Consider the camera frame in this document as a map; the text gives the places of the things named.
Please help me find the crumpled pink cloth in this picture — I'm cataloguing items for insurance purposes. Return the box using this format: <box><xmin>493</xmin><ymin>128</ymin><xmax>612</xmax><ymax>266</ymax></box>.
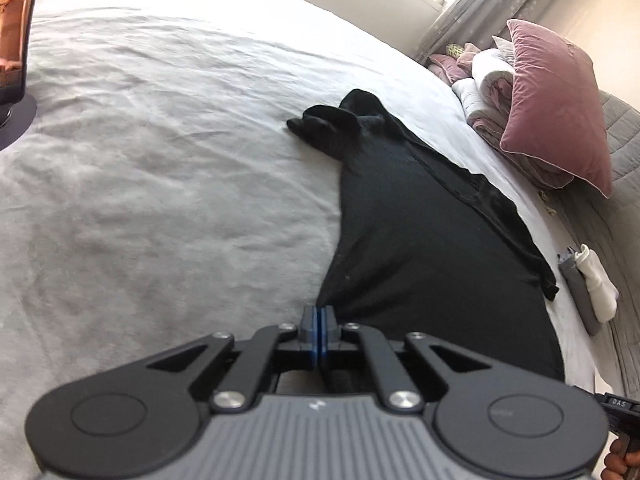
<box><xmin>429</xmin><ymin>42</ymin><xmax>473</xmax><ymax>86</ymax></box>

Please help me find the black garment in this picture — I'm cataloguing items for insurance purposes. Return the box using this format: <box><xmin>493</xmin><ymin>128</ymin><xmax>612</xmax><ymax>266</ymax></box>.
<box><xmin>286</xmin><ymin>88</ymin><xmax>565</xmax><ymax>383</ymax></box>

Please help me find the dark round-base stand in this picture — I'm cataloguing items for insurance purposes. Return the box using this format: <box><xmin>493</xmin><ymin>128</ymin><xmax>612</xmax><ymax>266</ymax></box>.
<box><xmin>0</xmin><ymin>0</ymin><xmax>45</xmax><ymax>153</ymax></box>

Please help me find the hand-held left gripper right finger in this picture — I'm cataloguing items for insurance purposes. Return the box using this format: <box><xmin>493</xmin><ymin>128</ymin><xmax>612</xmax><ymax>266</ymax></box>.
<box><xmin>320</xmin><ymin>305</ymin><xmax>496</xmax><ymax>413</ymax></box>

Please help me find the folded grey cloth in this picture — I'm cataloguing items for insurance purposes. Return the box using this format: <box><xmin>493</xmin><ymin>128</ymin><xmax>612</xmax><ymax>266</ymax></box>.
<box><xmin>557</xmin><ymin>247</ymin><xmax>603</xmax><ymax>338</ymax></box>

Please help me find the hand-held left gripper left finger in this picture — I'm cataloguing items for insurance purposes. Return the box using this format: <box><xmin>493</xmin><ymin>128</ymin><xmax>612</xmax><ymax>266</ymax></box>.
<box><xmin>144</xmin><ymin>305</ymin><xmax>320</xmax><ymax>413</ymax></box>

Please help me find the person's right hand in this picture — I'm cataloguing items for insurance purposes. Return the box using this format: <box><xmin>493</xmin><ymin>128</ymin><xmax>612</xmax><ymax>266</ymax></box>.
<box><xmin>600</xmin><ymin>434</ymin><xmax>640</xmax><ymax>480</ymax></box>

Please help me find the grey quilted headboard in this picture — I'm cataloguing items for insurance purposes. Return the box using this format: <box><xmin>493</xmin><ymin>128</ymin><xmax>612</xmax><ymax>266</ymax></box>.
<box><xmin>540</xmin><ymin>90</ymin><xmax>640</xmax><ymax>411</ymax></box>

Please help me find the grey curtain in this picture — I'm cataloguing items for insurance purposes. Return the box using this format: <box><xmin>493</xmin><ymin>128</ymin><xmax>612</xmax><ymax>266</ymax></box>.
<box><xmin>415</xmin><ymin>0</ymin><xmax>571</xmax><ymax>66</ymax></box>

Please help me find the folded white pink blanket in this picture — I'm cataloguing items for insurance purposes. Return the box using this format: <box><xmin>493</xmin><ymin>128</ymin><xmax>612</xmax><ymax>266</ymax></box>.
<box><xmin>452</xmin><ymin>35</ymin><xmax>576</xmax><ymax>191</ymax></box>

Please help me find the pink velvet pillow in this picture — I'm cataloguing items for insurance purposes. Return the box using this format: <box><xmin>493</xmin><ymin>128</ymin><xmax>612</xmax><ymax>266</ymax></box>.
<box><xmin>500</xmin><ymin>19</ymin><xmax>614</xmax><ymax>198</ymax></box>

